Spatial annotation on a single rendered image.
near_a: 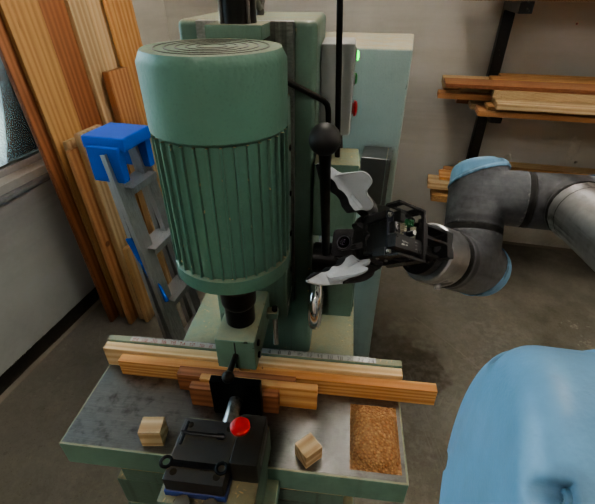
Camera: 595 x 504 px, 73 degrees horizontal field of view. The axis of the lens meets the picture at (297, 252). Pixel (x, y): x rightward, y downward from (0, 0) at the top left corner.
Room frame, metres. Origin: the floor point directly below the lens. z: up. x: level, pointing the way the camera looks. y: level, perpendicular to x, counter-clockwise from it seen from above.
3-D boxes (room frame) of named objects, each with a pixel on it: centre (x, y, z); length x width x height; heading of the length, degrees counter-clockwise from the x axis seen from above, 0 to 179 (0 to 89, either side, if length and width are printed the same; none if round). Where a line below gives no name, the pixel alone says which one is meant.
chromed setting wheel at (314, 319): (0.64, -0.04, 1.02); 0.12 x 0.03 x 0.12; 173
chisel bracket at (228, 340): (0.54, 0.09, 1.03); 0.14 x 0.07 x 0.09; 173
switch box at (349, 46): (0.82, -0.08, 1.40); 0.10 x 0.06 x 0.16; 173
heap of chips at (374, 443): (0.41, -0.14, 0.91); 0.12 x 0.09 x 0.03; 173
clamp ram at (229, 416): (0.42, 0.11, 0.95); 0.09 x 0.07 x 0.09; 83
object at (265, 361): (0.54, 0.10, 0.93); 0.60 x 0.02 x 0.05; 83
